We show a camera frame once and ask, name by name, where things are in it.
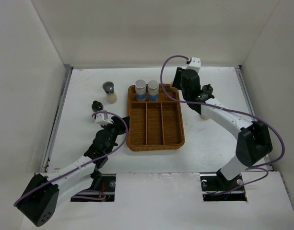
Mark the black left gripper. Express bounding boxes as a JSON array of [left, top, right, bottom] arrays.
[[100, 116, 129, 154]]

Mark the blue label jar silver lid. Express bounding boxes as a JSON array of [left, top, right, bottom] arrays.
[[147, 80, 159, 101], [135, 80, 146, 101]]

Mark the black knob grinder bottle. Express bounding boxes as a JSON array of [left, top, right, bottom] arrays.
[[202, 84, 213, 95], [91, 101, 104, 113]]

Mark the grey dome cap shaker bottle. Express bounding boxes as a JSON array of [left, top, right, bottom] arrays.
[[102, 81, 117, 104]]

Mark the yellow cap spice bottle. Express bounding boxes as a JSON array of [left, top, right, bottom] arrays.
[[200, 115, 209, 120]]

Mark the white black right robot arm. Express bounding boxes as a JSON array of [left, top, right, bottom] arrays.
[[172, 67, 273, 190]]

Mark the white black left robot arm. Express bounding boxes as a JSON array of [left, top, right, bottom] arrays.
[[14, 114, 130, 227]]

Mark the brown wicker divided basket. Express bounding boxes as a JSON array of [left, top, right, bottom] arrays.
[[127, 85, 185, 151]]

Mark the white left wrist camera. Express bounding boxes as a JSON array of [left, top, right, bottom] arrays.
[[94, 113, 112, 126]]

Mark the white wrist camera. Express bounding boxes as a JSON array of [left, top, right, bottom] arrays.
[[94, 113, 112, 126], [186, 57, 201, 73]]

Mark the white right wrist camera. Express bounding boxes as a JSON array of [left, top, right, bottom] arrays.
[[186, 57, 201, 73]]

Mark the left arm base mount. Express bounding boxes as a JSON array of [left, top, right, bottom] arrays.
[[71, 174, 117, 202]]

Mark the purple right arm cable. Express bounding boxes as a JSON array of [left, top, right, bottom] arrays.
[[160, 55, 286, 192]]

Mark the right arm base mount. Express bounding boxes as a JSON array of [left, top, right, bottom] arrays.
[[200, 173, 247, 202]]

